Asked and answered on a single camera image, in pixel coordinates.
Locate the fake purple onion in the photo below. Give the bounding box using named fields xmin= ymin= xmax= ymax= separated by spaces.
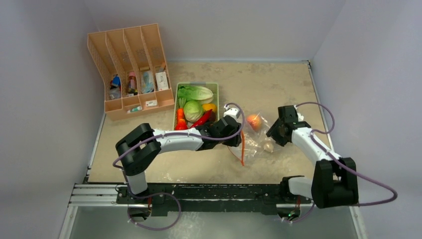
xmin=208 ymin=111 xmax=216 ymax=122

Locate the fake red chili pepper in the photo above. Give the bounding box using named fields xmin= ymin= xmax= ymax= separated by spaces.
xmin=190 ymin=110 xmax=213 ymax=128

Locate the fake peach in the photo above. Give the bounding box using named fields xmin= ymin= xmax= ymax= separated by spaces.
xmin=246 ymin=114 xmax=262 ymax=132

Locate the clear zip top bag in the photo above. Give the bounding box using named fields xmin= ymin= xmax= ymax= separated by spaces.
xmin=228 ymin=111 xmax=281 ymax=166

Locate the fake green cabbage head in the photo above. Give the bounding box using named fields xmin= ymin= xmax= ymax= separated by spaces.
xmin=183 ymin=101 xmax=204 ymax=122

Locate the fake red bell pepper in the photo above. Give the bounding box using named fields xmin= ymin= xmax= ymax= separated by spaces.
xmin=175 ymin=119 xmax=188 ymax=130

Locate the fake orange carrot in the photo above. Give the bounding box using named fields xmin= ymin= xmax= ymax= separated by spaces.
xmin=176 ymin=98 xmax=186 ymax=122

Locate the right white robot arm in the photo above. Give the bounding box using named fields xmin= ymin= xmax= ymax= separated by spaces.
xmin=266 ymin=105 xmax=359 ymax=209

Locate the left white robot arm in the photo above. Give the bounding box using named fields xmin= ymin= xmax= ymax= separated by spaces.
xmin=113 ymin=116 xmax=243 ymax=204

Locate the fake yellow lemon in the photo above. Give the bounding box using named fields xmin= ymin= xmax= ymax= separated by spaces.
xmin=202 ymin=103 xmax=217 ymax=113

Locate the fake napa cabbage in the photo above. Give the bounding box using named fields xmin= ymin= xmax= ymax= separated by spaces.
xmin=177 ymin=85 xmax=214 ymax=104

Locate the light green plastic basket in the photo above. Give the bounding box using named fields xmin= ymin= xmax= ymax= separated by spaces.
xmin=173 ymin=82 xmax=219 ymax=129

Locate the white staples box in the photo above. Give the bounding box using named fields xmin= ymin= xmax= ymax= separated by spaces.
xmin=145 ymin=100 xmax=158 ymax=107

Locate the white packaged item card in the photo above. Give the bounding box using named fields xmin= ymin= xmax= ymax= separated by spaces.
xmin=156 ymin=71 xmax=169 ymax=91

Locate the green white glue stick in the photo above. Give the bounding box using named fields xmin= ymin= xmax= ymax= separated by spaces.
xmin=127 ymin=106 xmax=143 ymax=114

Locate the light blue packet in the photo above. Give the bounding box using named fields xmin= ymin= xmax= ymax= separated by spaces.
xmin=141 ymin=71 xmax=154 ymax=94

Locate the pink capped bottle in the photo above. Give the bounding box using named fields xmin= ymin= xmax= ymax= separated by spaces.
xmin=126 ymin=71 xmax=138 ymax=97

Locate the pink plastic file organizer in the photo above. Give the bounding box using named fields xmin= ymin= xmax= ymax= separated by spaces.
xmin=87 ymin=23 xmax=175 ymax=121

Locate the blue object in organizer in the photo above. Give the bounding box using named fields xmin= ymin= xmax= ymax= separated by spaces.
xmin=110 ymin=75 xmax=121 ymax=89

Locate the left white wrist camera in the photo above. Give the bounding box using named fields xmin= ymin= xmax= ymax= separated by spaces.
xmin=223 ymin=108 xmax=241 ymax=120

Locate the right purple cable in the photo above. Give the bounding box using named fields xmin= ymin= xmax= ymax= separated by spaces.
xmin=295 ymin=102 xmax=398 ymax=207

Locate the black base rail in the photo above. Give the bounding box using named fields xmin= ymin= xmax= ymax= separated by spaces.
xmin=116 ymin=182 xmax=311 ymax=219

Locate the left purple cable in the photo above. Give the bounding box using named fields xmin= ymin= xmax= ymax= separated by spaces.
xmin=113 ymin=102 xmax=246 ymax=199

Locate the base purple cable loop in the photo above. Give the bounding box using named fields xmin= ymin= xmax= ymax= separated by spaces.
xmin=127 ymin=190 xmax=183 ymax=231

